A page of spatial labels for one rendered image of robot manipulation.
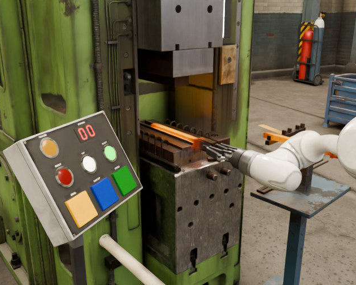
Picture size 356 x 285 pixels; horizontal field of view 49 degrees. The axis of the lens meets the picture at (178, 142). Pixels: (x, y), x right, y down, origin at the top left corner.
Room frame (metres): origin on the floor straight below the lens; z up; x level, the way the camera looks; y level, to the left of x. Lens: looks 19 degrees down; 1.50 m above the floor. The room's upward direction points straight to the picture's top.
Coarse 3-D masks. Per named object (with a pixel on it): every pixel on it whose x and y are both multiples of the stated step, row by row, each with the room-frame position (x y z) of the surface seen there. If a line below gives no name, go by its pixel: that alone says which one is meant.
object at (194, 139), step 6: (156, 126) 1.69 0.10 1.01; (162, 126) 1.68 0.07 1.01; (168, 132) 1.62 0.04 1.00; (174, 132) 1.59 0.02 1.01; (180, 132) 1.58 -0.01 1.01; (186, 138) 1.52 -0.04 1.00; (192, 138) 1.51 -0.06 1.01; (198, 138) 1.47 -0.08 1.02; (204, 138) 1.47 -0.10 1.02; (204, 150) 1.44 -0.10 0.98
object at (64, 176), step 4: (60, 172) 0.93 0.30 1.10; (64, 172) 0.94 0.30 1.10; (68, 172) 0.95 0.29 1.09; (60, 176) 0.92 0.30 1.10; (64, 176) 0.93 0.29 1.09; (68, 176) 0.94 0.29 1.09; (60, 180) 0.91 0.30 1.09; (64, 180) 0.92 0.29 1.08; (68, 180) 0.93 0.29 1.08; (64, 184) 0.92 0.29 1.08
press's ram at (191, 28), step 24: (144, 0) 1.46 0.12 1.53; (168, 0) 1.40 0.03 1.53; (192, 0) 1.47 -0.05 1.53; (216, 0) 1.54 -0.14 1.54; (144, 24) 1.46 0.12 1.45; (168, 24) 1.40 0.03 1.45; (192, 24) 1.47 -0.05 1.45; (216, 24) 1.54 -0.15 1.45; (144, 48) 1.46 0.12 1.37; (168, 48) 1.40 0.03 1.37; (192, 48) 1.47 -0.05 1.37
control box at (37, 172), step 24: (96, 120) 1.15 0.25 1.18; (24, 144) 0.90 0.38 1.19; (72, 144) 1.02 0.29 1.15; (96, 144) 1.09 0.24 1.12; (120, 144) 1.17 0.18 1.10; (24, 168) 0.90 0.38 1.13; (48, 168) 0.91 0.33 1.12; (72, 168) 0.97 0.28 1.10; (96, 168) 1.03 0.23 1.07; (120, 168) 1.11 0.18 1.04; (24, 192) 0.90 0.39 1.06; (48, 192) 0.87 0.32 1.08; (72, 192) 0.92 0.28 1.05; (48, 216) 0.87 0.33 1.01; (96, 216) 0.93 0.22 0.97; (72, 240) 0.84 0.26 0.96
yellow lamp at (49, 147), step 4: (48, 140) 0.96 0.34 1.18; (44, 144) 0.94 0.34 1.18; (48, 144) 0.95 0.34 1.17; (52, 144) 0.96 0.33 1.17; (44, 148) 0.94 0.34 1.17; (48, 148) 0.94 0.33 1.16; (52, 148) 0.95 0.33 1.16; (56, 148) 0.96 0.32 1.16; (48, 152) 0.94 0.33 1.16; (52, 152) 0.95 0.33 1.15; (56, 152) 0.96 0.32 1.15
